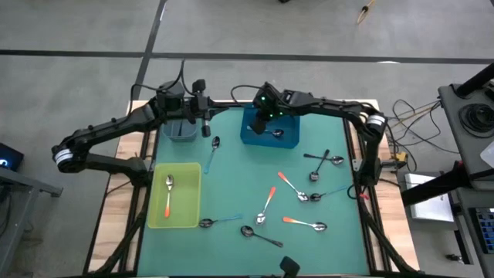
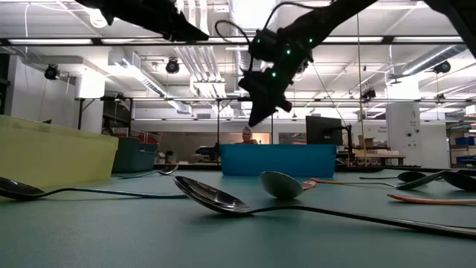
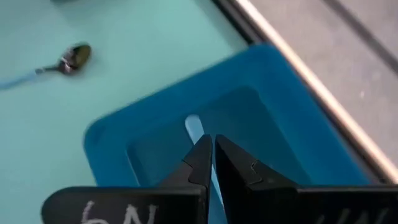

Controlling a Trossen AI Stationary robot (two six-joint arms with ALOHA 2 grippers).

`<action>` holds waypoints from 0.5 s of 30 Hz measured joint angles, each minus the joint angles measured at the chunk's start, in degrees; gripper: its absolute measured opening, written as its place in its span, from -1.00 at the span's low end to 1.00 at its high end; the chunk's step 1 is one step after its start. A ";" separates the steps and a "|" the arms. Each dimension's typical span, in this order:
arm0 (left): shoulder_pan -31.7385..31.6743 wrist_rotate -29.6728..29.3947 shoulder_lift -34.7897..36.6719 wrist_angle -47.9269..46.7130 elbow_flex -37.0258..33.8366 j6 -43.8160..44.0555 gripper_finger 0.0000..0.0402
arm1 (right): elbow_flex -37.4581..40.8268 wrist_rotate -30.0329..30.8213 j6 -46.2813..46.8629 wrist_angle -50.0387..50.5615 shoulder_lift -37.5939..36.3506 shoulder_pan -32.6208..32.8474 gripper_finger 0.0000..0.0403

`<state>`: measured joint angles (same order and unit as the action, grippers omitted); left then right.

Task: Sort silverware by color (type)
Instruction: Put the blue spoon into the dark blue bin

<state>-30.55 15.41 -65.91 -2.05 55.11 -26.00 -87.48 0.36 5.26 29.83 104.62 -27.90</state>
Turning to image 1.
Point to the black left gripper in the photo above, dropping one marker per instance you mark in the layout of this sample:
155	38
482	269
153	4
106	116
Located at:
198	108

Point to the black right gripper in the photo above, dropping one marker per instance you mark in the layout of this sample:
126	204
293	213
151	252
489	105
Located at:
279	106

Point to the black metal spoon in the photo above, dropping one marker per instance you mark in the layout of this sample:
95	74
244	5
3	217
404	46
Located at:
314	177
247	231
337	160

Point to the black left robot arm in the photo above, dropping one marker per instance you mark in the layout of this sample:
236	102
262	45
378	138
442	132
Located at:
112	124

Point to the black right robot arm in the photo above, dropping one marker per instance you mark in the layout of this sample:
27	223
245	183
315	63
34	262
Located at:
332	106

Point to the bright blue plastic bin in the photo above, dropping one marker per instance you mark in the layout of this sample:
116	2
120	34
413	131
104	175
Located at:
289	135

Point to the grey-blue plastic bin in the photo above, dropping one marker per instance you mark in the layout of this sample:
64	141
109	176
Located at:
173	133

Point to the teal table mat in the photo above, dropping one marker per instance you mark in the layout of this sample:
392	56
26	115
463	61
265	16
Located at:
239	185

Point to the translucent yellow plastic bin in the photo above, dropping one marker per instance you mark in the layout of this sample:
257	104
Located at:
185	193

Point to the small red tag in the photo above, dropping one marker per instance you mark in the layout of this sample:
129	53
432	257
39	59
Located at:
363	196

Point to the yellow plug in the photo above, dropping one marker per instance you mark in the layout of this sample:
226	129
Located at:
400	157

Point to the black rounded rectangular object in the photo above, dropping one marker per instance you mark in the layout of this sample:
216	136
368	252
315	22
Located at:
289	266

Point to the black stand bar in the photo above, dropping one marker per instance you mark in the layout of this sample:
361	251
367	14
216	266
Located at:
432	187

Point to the white box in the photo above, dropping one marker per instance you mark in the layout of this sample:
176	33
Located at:
428	204

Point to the grey cart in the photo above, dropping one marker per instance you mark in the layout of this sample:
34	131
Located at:
455	127

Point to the grey metal stand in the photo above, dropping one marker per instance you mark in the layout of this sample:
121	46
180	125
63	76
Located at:
23	183

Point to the black box with blue light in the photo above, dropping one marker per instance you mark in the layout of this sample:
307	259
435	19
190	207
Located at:
9	156

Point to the white sheet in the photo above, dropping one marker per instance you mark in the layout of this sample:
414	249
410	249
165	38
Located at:
489	153

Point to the black keypad with lit keys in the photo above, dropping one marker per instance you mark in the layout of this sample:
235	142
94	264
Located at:
485	231

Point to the grey metal bracket plate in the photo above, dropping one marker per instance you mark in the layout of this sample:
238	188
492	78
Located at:
357	165

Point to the black post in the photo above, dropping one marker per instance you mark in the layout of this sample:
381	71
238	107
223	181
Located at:
476	81

